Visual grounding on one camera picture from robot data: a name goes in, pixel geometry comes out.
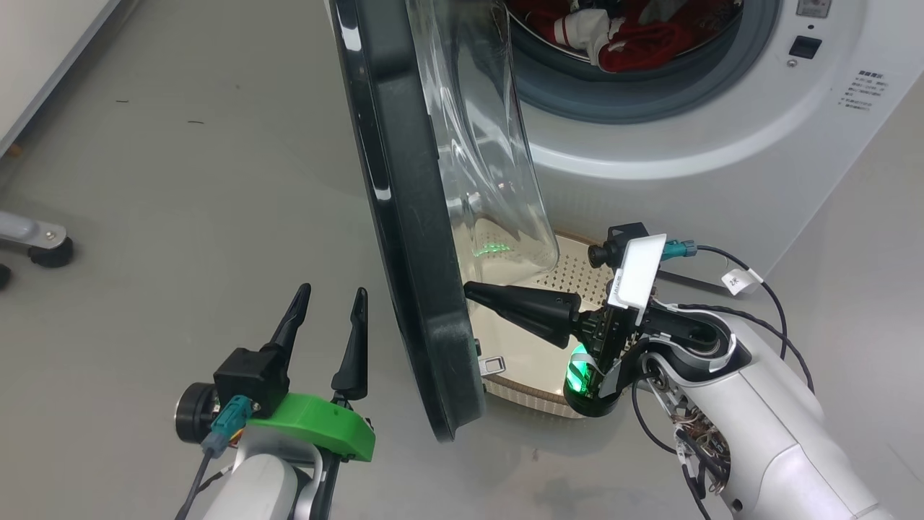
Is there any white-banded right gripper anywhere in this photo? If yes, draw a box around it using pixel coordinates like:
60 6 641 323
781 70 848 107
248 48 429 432
463 234 666 420

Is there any red and white jersey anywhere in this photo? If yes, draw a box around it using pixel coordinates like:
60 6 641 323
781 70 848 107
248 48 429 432
505 0 744 73

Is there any white cable label tag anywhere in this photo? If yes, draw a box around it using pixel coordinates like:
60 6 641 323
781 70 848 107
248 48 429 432
722 267 764 297

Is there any black right camera cable teal plug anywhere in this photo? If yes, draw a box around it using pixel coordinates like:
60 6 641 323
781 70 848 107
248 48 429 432
664 240 815 394

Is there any beige perforated laundry basket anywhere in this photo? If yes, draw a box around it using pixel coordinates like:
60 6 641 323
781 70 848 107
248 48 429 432
462 217 654 421

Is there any black left camera cable teal plug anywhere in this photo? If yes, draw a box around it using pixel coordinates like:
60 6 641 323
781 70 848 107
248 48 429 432
175 397 253 520

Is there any grey partition stand with caster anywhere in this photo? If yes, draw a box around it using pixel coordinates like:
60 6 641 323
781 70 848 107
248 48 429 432
0 212 74 269

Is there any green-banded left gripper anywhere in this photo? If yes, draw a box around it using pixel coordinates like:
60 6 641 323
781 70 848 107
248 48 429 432
175 283 376 463

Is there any black camera cable teal plug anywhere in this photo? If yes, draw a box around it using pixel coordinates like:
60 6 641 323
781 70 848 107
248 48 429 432
175 397 253 520
664 240 815 394

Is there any white front-load washing machine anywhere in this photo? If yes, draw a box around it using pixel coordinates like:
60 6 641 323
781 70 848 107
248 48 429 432
325 0 924 279

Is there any black round glass washer door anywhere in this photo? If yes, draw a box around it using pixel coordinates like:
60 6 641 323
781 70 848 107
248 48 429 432
328 0 560 443

